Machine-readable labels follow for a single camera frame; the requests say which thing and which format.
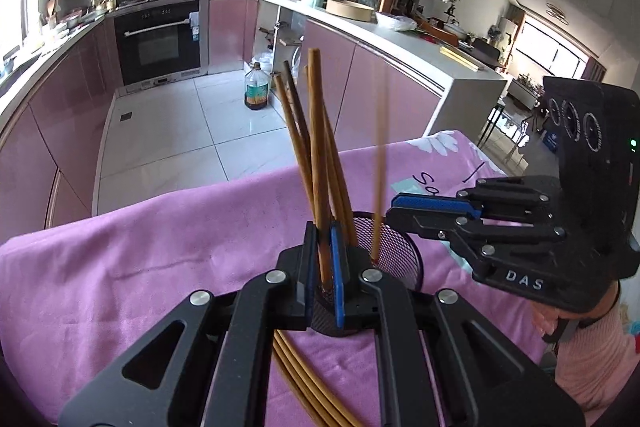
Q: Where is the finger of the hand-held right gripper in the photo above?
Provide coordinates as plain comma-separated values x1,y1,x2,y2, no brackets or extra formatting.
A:
391,177,563,224
385,207,568,278

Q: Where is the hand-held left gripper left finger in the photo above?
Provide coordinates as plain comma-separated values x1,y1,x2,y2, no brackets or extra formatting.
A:
57,222,321,427

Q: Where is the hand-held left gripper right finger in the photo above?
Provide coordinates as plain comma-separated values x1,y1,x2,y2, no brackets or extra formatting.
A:
329,221,586,427

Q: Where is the black mesh pen holder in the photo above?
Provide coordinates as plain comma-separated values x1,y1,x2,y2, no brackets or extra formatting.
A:
309,210,426,339

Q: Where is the red-tipped wooden chopstick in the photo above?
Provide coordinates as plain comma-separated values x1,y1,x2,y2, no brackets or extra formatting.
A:
272,74,317,218
307,48,333,293
282,61,316,158
304,66,359,249
371,69,393,260

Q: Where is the pile of wooden chopsticks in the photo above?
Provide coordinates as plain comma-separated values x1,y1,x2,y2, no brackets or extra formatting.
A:
272,331,366,427

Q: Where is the person's right forearm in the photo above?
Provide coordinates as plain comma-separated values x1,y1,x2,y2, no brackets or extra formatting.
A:
550,279,640,425

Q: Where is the person's right hand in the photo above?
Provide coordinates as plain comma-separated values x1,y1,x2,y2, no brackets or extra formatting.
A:
531,304,557,337

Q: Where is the pink kitchen base cabinet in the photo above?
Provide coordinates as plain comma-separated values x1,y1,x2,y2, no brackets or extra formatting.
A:
207,0,446,140
0,14,123,243

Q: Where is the pink floral tablecloth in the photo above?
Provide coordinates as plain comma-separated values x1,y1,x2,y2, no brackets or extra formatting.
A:
0,129,556,427

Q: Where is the living room window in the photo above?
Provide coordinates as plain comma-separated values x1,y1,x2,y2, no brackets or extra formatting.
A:
515,14,596,78

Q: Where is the white plastic bag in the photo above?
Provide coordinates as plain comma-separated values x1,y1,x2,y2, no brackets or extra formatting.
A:
375,12,418,32

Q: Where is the cooking oil bottle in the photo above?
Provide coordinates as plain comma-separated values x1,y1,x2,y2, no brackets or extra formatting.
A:
244,62,271,111

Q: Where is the round beige basin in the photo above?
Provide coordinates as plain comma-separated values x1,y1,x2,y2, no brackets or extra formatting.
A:
325,0,376,22

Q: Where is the black built-in oven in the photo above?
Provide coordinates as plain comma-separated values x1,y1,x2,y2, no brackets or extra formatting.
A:
112,0,210,86

